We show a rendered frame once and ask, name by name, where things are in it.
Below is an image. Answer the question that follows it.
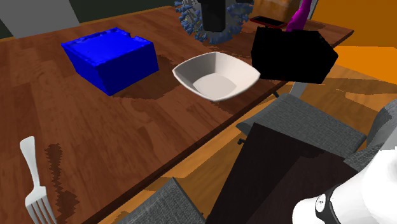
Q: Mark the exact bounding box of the black box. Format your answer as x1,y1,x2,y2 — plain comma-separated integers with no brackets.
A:
250,25,340,85

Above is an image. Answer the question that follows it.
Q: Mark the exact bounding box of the blue box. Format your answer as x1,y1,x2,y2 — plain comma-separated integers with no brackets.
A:
60,27,160,97

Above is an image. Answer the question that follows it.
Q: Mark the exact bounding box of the red and black phone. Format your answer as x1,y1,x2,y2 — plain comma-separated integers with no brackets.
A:
249,15,288,30

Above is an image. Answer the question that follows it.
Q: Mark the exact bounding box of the grey ball with blue spikes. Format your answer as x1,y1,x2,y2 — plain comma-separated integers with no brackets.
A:
174,0,256,45

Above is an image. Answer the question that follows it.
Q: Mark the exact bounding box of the grey fabric chair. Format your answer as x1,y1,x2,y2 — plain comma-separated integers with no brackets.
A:
116,177,206,224
342,142,387,173
235,92,368,160

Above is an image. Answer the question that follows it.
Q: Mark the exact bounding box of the white square bowl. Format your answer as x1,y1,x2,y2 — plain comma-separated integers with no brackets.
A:
172,51,261,102

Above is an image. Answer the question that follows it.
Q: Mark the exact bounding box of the brown wooden table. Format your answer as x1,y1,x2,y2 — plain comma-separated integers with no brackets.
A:
0,5,355,224

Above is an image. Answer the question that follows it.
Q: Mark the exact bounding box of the white fork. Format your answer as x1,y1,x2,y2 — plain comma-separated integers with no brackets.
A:
19,136,59,224

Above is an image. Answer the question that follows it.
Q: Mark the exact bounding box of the purple vase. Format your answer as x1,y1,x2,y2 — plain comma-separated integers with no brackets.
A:
285,0,314,32

